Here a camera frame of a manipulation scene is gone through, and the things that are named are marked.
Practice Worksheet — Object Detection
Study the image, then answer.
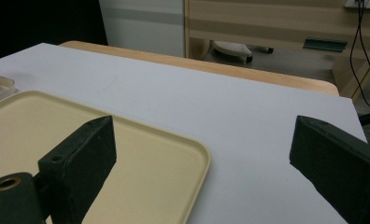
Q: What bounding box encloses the grey rod with black tip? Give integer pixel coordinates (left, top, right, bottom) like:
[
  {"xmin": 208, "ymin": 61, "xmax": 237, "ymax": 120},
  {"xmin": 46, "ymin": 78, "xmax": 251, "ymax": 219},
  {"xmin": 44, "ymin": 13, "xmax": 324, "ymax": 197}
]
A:
[{"xmin": 248, "ymin": 45, "xmax": 275, "ymax": 55}]

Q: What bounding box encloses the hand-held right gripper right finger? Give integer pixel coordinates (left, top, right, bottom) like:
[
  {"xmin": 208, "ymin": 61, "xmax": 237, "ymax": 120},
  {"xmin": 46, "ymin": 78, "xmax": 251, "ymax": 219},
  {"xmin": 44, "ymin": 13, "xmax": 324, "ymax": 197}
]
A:
[{"xmin": 289, "ymin": 115, "xmax": 370, "ymax": 224}]

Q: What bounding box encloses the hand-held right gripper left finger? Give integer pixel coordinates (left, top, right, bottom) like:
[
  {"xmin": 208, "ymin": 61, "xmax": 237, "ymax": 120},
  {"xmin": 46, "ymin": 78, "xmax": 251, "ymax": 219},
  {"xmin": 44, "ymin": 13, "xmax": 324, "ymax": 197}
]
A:
[{"xmin": 37, "ymin": 115, "xmax": 118, "ymax": 224}]

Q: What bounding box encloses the white table mat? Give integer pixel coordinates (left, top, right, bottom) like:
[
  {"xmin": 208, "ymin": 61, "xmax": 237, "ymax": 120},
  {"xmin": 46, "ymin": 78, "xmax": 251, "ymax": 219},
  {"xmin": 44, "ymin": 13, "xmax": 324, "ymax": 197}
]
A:
[{"xmin": 0, "ymin": 42, "xmax": 368, "ymax": 224}]

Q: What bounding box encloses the light wooden furniture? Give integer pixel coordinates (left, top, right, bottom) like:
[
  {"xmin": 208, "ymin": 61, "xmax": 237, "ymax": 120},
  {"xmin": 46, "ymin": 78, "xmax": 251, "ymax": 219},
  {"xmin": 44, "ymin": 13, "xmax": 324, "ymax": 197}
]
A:
[{"xmin": 183, "ymin": 0, "xmax": 370, "ymax": 98}]

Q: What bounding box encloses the white chair base foot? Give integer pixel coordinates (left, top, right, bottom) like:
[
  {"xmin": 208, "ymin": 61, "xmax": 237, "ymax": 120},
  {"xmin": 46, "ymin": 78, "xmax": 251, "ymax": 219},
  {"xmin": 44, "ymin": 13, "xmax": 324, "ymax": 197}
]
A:
[{"xmin": 211, "ymin": 40, "xmax": 254, "ymax": 65}]

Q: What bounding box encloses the beige plastic tray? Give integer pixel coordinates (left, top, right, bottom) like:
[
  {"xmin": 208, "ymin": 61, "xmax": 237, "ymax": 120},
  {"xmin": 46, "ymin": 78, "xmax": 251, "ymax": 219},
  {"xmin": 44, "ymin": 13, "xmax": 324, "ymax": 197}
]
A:
[{"xmin": 0, "ymin": 90, "xmax": 212, "ymax": 224}]

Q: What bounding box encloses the white cabinet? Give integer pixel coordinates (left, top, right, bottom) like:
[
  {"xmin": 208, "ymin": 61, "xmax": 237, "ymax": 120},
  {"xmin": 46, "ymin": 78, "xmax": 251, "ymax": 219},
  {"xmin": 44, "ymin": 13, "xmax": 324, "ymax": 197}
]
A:
[{"xmin": 98, "ymin": 0, "xmax": 187, "ymax": 59}]

